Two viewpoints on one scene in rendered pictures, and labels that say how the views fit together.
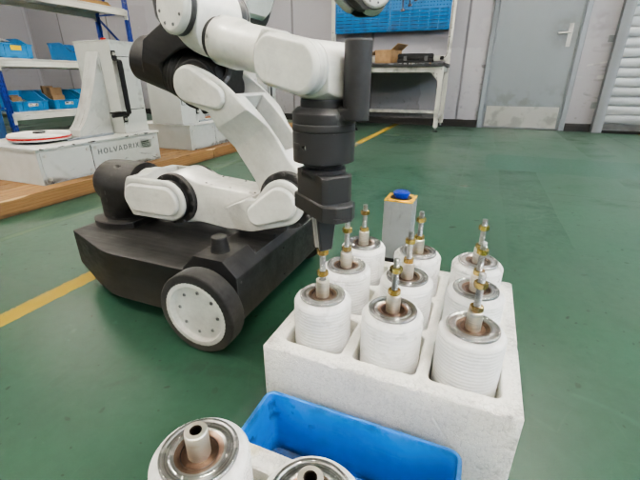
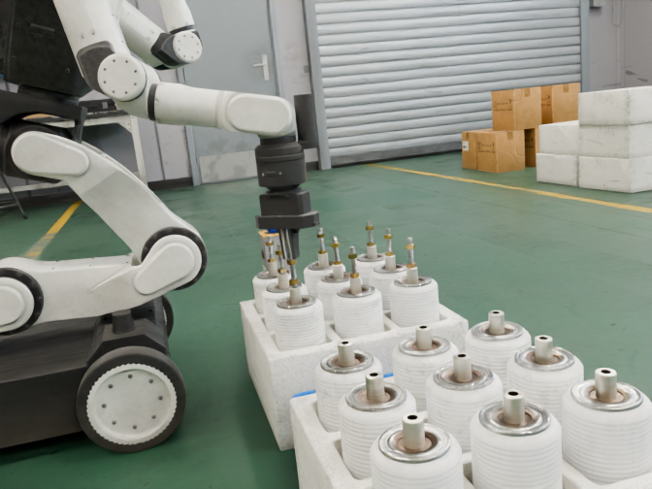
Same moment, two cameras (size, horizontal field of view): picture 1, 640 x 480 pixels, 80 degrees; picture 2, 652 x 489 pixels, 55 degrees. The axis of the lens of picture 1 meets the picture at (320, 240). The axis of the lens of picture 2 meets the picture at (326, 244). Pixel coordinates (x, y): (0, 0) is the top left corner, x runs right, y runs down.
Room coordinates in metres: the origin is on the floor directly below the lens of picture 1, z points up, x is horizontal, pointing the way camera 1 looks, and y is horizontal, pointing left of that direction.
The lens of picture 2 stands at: (-0.39, 0.62, 0.60)
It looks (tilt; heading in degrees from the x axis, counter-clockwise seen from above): 12 degrees down; 323
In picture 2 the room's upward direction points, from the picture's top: 6 degrees counter-clockwise
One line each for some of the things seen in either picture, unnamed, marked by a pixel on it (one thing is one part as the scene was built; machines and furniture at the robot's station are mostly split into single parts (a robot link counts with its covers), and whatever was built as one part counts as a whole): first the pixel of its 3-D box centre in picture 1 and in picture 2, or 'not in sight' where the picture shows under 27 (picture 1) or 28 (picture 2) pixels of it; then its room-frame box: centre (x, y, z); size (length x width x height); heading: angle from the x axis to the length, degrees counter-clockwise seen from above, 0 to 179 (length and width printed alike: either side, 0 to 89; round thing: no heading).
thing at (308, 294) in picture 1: (322, 294); (296, 302); (0.55, 0.00, 0.25); 0.08 x 0.08 x 0.01
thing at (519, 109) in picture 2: not in sight; (515, 109); (2.56, -3.56, 0.45); 0.30 x 0.24 x 0.30; 160
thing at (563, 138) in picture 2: not in sight; (585, 136); (1.72, -3.07, 0.27); 0.39 x 0.39 x 0.18; 70
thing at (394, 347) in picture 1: (389, 356); (360, 336); (0.50, -0.11, 0.16); 0.10 x 0.10 x 0.18
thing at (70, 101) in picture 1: (54, 99); not in sight; (4.97, 3.27, 0.36); 0.50 x 0.38 x 0.21; 69
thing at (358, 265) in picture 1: (346, 265); (283, 287); (0.66, -0.05, 0.25); 0.08 x 0.08 x 0.01
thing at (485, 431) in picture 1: (399, 348); (345, 349); (0.61, -0.16, 0.09); 0.39 x 0.39 x 0.18; 67
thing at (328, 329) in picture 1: (322, 338); (302, 347); (0.55, 0.00, 0.16); 0.10 x 0.10 x 0.18
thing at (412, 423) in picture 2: not in sight; (413, 432); (0.04, 0.21, 0.26); 0.02 x 0.02 x 0.03
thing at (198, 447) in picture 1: (197, 442); (345, 353); (0.26, 0.12, 0.26); 0.02 x 0.02 x 0.03
